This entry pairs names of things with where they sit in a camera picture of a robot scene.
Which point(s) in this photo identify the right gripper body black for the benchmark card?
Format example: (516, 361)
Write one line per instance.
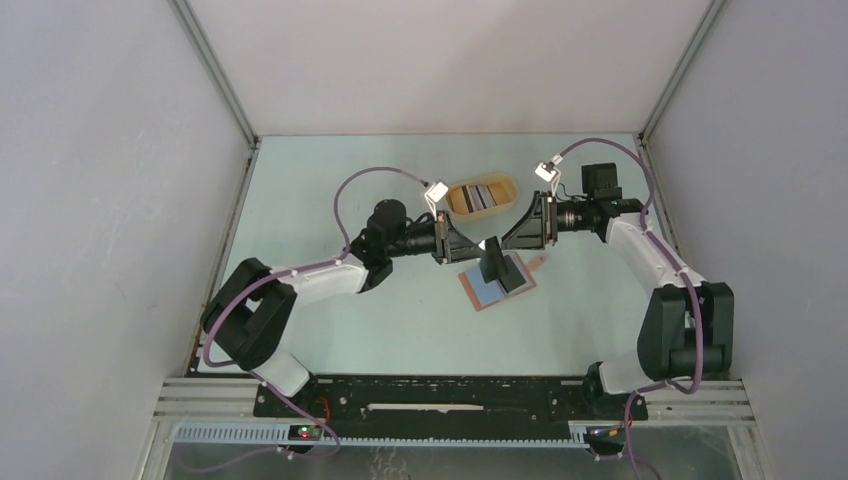
(564, 216)

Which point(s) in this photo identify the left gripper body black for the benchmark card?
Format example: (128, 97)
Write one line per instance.
(431, 237)

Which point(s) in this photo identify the black credit card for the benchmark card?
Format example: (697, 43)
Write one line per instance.
(492, 261)

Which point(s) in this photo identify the brown leather card holder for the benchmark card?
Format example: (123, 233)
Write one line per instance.
(483, 295)

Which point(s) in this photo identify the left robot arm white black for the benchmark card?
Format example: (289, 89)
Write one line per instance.
(246, 319)

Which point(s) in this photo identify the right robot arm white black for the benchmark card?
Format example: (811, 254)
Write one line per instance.
(687, 330)

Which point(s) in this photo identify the stack of cards in tray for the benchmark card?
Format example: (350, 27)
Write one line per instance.
(479, 197)

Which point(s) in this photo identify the cream oval tray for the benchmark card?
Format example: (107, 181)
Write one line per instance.
(506, 189)

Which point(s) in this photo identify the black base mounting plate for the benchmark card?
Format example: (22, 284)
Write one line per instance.
(452, 408)

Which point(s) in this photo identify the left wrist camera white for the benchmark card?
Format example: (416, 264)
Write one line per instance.
(434, 192)

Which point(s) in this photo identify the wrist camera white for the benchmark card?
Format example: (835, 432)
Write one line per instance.
(549, 172)
(434, 192)

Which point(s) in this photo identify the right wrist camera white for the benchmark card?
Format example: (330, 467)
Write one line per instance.
(549, 172)

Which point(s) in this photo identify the aluminium frame front rail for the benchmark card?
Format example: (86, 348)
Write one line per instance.
(716, 403)

